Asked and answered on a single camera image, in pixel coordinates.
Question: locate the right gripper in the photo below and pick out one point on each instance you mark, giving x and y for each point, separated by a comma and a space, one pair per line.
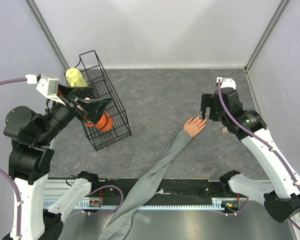
206, 99

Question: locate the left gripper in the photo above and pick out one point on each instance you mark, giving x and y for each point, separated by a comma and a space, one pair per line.
93, 107

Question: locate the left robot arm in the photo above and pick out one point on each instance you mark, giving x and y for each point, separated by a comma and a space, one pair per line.
30, 159

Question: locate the grey sleeve forearm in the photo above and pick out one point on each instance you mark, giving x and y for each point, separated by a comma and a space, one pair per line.
143, 190

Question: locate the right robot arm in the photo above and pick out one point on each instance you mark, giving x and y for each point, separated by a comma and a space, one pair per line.
281, 197

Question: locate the mannequin hand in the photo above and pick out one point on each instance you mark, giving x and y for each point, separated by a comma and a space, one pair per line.
194, 125

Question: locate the yellow mug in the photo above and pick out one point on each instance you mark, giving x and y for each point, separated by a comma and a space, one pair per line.
75, 78

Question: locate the orange mug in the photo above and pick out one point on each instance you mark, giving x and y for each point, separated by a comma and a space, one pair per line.
105, 123

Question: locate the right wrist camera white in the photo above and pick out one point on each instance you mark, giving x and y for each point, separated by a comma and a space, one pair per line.
226, 82

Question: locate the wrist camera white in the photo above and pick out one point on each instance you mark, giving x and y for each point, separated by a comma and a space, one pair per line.
226, 82
48, 85

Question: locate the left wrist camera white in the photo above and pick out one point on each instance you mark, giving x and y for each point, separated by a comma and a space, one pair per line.
48, 85

